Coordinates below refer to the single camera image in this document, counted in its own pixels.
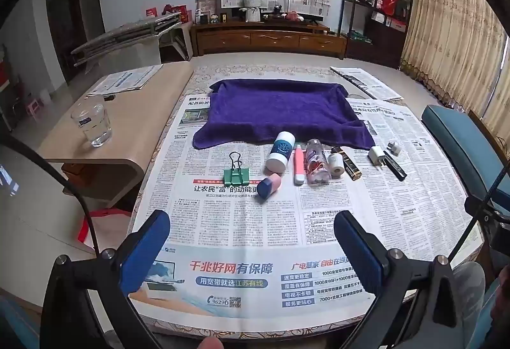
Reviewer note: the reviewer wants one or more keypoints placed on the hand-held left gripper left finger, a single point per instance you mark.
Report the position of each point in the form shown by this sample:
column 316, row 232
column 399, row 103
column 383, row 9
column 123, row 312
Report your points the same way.
column 145, row 249

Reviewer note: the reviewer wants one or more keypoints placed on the dark display shelf unit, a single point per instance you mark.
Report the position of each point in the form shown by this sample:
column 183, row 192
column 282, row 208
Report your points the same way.
column 378, row 38

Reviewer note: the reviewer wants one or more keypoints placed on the green binder clip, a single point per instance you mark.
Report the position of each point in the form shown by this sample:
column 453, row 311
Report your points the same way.
column 236, row 176

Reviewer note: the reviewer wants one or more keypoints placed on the red bag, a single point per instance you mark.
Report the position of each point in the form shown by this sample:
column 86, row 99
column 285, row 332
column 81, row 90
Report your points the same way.
column 387, row 4

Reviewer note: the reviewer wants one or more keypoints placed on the gold and black lipstick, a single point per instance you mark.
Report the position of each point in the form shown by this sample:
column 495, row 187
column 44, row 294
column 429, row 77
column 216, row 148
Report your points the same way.
column 350, row 166

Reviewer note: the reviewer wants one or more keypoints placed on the white bottle with blue label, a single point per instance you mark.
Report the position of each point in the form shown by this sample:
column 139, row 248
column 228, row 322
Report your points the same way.
column 281, row 151

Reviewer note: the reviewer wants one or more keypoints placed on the wooden television cabinet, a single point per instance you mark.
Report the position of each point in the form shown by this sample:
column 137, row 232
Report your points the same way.
column 271, row 39

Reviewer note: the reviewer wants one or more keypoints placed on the newspaper sheet with blue advert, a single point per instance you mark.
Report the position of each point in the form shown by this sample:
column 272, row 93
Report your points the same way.
column 223, row 229

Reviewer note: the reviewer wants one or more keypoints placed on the person's leg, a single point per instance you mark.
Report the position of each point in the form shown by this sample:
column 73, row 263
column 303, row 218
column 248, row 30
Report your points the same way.
column 470, row 289

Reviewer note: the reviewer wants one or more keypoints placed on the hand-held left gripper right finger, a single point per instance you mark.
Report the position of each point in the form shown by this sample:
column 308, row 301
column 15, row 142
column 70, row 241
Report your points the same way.
column 358, row 249

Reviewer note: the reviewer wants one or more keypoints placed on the white charger plug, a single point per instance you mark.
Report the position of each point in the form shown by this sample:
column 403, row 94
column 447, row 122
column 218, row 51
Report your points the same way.
column 375, row 155

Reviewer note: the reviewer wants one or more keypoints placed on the clear bottle with red print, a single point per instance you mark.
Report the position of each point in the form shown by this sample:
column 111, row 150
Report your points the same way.
column 317, row 163

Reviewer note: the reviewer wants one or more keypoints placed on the tea set tray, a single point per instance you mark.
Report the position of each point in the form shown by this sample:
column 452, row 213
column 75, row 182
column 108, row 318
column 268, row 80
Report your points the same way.
column 285, row 16

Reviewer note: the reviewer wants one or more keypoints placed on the grey folded table stack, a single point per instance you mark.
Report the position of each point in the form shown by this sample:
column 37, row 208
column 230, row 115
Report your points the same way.
column 127, row 32

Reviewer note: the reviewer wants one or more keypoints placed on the beige side table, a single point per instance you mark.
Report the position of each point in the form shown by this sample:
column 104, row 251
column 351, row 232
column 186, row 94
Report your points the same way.
column 135, row 122

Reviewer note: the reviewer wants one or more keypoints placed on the small white tape roll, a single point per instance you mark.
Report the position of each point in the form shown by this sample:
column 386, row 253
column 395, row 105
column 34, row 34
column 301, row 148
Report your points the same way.
column 337, row 165

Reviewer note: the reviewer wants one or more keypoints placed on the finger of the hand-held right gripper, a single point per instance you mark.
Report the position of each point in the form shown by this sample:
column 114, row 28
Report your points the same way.
column 484, row 207

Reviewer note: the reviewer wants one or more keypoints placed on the blue and pink egg-shaped case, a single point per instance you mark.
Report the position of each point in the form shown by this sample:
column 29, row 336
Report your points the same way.
column 269, row 186

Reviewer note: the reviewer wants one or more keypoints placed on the pink plastic stool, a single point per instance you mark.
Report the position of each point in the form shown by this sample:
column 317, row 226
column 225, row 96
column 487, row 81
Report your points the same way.
column 34, row 106

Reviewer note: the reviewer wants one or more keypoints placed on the dark wooden door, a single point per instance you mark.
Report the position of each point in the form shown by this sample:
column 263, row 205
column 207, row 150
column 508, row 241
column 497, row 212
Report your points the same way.
column 65, row 30

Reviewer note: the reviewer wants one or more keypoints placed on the person's left hand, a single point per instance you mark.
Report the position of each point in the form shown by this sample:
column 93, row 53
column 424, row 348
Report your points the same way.
column 211, row 343

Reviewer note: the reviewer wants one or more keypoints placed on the white plastic stool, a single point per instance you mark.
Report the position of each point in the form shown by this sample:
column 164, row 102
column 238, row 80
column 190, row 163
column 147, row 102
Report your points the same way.
column 175, row 38

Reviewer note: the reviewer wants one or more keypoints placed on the red ribbon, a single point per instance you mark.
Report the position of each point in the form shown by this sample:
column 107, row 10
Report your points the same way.
column 101, row 213

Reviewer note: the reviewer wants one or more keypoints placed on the pink tube with white cap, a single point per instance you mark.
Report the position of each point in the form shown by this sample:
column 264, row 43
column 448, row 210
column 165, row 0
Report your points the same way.
column 299, row 167

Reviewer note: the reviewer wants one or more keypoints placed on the small white round adapter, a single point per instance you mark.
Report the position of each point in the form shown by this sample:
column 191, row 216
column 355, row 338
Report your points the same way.
column 394, row 148

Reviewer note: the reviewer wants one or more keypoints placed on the teal cushioned chair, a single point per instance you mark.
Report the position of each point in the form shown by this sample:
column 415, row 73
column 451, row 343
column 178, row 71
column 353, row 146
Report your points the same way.
column 462, row 138

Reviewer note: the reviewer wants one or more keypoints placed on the purple towel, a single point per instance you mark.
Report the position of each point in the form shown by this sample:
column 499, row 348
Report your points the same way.
column 279, row 112

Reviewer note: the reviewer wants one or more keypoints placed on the blue and white paper sheets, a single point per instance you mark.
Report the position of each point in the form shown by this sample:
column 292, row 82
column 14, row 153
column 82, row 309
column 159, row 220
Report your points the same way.
column 125, row 80

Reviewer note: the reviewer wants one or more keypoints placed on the beige patterned curtain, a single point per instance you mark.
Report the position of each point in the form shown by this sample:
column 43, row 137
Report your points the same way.
column 450, row 26

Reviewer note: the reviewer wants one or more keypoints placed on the black stick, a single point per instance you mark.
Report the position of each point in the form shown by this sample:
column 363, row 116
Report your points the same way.
column 396, row 165

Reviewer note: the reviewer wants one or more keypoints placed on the red gift boxes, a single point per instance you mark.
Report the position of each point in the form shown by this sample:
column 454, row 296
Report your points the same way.
column 173, row 11

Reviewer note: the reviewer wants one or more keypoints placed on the clear drinking glass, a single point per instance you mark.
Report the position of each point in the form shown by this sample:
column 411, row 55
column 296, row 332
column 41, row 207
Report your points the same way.
column 92, row 126

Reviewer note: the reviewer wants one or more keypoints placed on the folded newspaper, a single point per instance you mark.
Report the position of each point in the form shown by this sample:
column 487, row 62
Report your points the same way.
column 366, row 84

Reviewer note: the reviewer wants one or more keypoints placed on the white woven basket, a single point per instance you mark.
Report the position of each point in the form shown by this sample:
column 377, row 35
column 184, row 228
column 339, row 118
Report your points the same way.
column 253, row 10

